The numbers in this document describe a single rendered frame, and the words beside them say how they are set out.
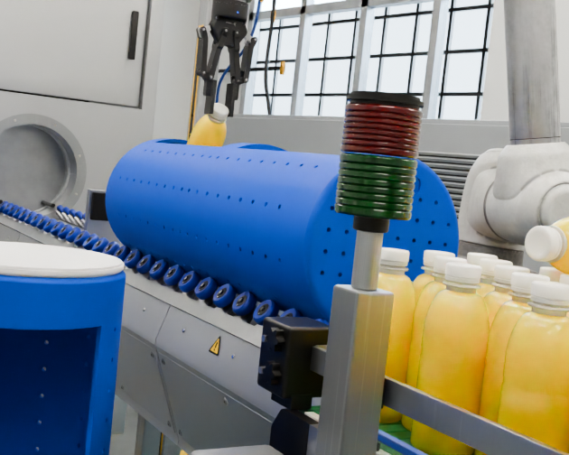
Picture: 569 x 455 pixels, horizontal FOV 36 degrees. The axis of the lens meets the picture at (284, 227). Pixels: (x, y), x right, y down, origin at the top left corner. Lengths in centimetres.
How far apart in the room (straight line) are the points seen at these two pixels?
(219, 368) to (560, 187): 74
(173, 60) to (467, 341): 617
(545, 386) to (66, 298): 60
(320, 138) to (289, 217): 260
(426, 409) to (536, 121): 100
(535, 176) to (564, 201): 8
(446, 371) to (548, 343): 14
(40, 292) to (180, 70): 597
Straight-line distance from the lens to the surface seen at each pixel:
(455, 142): 330
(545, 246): 99
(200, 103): 267
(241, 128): 435
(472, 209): 196
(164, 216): 167
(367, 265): 71
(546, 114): 181
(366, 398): 73
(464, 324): 95
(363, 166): 69
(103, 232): 243
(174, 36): 702
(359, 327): 71
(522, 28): 182
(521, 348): 87
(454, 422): 87
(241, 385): 139
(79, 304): 115
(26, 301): 112
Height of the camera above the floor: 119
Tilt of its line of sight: 4 degrees down
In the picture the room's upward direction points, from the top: 6 degrees clockwise
